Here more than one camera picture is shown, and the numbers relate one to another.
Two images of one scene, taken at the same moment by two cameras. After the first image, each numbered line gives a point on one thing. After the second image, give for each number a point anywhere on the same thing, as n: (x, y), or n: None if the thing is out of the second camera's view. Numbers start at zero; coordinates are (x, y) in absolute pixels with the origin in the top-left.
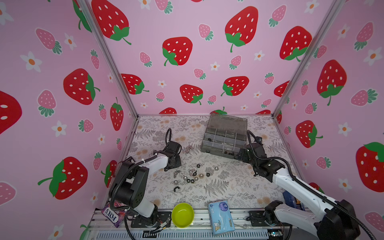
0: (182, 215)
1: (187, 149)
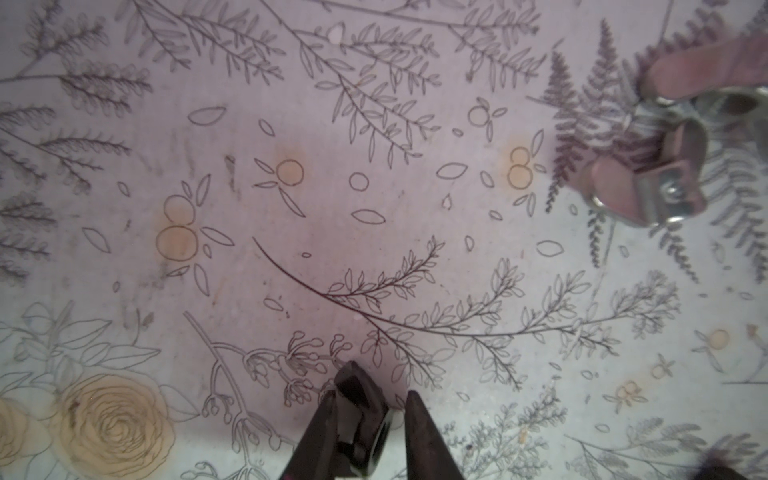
0: None
1: (666, 143)
